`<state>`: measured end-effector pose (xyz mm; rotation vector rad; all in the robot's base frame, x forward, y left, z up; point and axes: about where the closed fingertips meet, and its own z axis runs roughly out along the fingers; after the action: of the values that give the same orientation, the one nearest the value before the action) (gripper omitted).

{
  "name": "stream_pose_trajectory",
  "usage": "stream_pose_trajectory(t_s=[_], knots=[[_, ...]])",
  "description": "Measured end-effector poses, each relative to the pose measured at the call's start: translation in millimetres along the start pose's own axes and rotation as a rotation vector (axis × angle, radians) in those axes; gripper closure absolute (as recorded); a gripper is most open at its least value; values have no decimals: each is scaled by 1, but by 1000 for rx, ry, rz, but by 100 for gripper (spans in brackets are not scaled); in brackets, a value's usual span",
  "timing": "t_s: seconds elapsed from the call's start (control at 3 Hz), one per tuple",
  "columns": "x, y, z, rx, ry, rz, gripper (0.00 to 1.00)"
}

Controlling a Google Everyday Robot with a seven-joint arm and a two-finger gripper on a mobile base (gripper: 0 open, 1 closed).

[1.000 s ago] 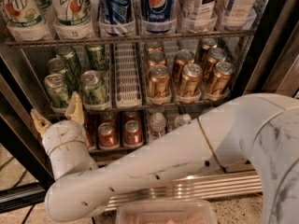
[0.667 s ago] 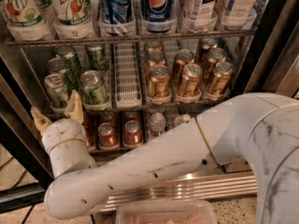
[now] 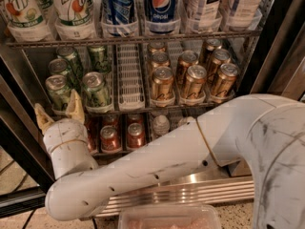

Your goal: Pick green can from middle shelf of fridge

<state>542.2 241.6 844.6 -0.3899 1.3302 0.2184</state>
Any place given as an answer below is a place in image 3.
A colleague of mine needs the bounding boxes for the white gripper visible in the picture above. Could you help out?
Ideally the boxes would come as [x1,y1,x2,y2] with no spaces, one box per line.
[34,90,89,156]

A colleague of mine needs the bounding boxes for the green can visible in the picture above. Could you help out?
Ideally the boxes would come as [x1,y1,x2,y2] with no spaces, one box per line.
[45,74,71,111]
[56,46,84,79]
[88,46,112,73]
[82,72,111,107]
[48,58,80,92]

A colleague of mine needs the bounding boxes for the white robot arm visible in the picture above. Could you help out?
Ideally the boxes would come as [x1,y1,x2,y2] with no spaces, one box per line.
[34,93,305,229]

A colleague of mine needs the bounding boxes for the front left red can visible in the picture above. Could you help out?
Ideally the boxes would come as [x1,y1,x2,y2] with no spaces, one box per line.
[85,118,97,154]

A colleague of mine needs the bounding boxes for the red can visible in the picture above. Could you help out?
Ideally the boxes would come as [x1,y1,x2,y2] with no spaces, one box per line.
[100,125,121,154]
[127,123,146,149]
[85,118,97,154]

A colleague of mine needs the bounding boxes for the open fridge door left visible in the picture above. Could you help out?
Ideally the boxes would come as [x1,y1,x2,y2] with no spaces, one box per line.
[0,60,54,218]

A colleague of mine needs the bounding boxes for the front middle red can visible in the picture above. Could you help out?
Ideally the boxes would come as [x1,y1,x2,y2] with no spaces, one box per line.
[100,125,121,154]

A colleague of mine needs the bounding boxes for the front right red can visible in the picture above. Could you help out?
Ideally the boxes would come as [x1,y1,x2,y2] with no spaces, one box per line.
[127,123,146,149]

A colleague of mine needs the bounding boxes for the front left gold can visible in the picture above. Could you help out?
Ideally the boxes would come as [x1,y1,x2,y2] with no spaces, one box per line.
[152,67,173,101]

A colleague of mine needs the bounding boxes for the gold can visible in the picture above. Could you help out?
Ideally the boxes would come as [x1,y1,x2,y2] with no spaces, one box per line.
[150,52,171,72]
[199,39,222,64]
[152,67,173,101]
[181,65,207,99]
[211,63,239,97]
[207,49,231,82]
[175,50,198,85]
[147,42,166,55]

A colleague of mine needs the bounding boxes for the back left gold can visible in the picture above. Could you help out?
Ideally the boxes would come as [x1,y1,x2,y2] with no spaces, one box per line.
[147,42,166,55]

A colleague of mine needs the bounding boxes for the front middle gold can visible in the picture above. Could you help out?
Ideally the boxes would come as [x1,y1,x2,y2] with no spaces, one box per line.
[181,65,207,99]

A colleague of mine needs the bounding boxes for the back right gold can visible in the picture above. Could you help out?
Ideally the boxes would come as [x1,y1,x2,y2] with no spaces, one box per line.
[199,39,222,64]

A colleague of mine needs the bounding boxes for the front right gold can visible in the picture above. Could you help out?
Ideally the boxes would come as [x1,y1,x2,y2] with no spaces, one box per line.
[211,63,239,97]

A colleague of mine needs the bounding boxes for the glass fridge door right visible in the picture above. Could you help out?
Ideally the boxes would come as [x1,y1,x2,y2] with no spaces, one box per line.
[249,19,305,102]

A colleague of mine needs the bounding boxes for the right 7up bottle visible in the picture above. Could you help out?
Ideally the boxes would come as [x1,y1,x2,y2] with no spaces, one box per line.
[53,0,95,40]

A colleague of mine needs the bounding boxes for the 7up bottle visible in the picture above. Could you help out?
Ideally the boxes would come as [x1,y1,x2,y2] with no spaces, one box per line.
[3,0,50,42]
[53,0,95,40]

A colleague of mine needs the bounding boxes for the left water bottle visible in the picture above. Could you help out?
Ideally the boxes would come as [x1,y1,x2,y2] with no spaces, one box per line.
[152,114,170,136]

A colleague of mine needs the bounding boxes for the water bottle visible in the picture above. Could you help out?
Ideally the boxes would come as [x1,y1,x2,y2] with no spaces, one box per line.
[177,116,193,127]
[152,114,170,136]

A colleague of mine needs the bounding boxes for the left 7up bottle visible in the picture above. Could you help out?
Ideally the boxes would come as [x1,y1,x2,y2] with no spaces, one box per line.
[3,0,50,42]

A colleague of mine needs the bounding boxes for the clear plastic food container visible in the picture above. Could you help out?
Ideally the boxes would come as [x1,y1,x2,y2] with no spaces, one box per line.
[117,204,222,229]

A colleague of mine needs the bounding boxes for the left pepsi bottle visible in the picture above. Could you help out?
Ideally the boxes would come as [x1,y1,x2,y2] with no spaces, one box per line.
[104,0,135,36]

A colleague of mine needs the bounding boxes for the pepsi bottle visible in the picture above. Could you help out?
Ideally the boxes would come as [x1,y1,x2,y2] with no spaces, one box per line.
[144,0,177,33]
[104,0,135,36]

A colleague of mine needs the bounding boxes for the middle water bottle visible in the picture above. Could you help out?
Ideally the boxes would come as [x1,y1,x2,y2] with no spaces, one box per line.
[177,116,193,127]

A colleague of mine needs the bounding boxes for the right pepsi bottle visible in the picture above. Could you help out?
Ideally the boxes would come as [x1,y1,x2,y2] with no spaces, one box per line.
[144,0,177,33]

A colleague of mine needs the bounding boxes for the left white tea bottle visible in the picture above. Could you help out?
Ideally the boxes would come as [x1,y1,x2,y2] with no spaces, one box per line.
[186,0,220,31]

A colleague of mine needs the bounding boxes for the white tea bottle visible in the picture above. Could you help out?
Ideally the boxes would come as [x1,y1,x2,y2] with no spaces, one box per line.
[186,0,220,31]
[225,0,261,31]

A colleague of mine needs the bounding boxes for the right white tea bottle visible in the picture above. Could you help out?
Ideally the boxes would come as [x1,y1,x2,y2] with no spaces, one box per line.
[225,0,261,31]

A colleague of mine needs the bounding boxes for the upper wire shelf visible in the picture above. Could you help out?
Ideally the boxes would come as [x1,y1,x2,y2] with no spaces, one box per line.
[5,30,261,49]

